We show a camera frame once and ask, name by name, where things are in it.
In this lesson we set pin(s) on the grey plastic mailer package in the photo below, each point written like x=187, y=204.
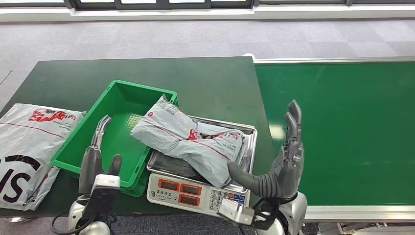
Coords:
x=191, y=142

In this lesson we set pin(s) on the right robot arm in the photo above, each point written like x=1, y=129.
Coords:
x=293, y=211

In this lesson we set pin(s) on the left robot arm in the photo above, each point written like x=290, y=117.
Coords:
x=82, y=220

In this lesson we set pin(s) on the white window sill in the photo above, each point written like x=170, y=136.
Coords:
x=194, y=13

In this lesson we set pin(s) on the large white mailer bag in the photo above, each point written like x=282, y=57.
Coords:
x=26, y=146

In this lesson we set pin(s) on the green conveyor belt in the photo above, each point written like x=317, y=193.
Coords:
x=350, y=133

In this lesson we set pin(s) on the aluminium conveyor frame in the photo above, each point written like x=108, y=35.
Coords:
x=356, y=213

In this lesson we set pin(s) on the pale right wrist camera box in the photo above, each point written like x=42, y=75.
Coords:
x=235, y=211

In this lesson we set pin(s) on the dark window frame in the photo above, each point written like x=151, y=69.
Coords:
x=162, y=4

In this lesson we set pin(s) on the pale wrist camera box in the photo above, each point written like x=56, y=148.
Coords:
x=102, y=191
x=235, y=211

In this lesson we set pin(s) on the green plastic crate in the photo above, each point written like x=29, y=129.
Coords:
x=116, y=136

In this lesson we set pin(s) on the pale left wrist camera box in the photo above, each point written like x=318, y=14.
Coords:
x=102, y=191

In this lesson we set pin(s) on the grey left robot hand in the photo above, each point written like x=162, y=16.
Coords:
x=91, y=165

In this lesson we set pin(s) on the white electronic scale body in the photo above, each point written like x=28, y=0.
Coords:
x=191, y=194

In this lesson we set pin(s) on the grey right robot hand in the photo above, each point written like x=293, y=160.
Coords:
x=287, y=168

